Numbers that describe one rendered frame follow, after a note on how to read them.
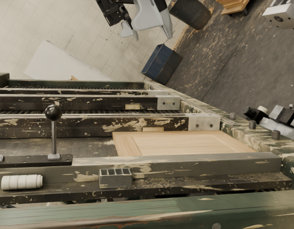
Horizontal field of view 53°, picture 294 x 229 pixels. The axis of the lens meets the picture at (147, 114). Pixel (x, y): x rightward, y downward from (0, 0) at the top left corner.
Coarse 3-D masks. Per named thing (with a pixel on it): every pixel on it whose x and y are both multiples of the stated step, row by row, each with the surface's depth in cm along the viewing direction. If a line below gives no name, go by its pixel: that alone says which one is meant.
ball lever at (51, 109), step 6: (48, 108) 65; (54, 108) 65; (60, 108) 66; (48, 114) 65; (54, 114) 65; (60, 114) 66; (54, 120) 66; (54, 126) 67; (54, 132) 67; (54, 138) 67; (54, 144) 67; (54, 150) 67; (48, 156) 67; (54, 156) 67; (60, 156) 68
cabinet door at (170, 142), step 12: (120, 132) 103; (132, 132) 104; (144, 132) 105; (156, 132) 105; (168, 132) 106; (180, 132) 107; (192, 132) 107; (204, 132) 108; (216, 132) 108; (120, 144) 90; (132, 144) 90; (144, 144) 92; (156, 144) 92; (168, 144) 92; (180, 144) 93; (192, 144) 93; (204, 144) 94; (216, 144) 94; (228, 144) 94; (240, 144) 94; (120, 156) 80
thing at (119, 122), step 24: (0, 120) 96; (24, 120) 97; (48, 120) 99; (72, 120) 100; (96, 120) 102; (120, 120) 104; (144, 120) 105; (168, 120) 107; (192, 120) 109; (216, 120) 111
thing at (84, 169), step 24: (0, 168) 63; (24, 168) 64; (48, 168) 65; (72, 168) 66; (96, 168) 67; (144, 168) 70; (168, 168) 71; (192, 168) 72; (216, 168) 74; (240, 168) 75; (264, 168) 77
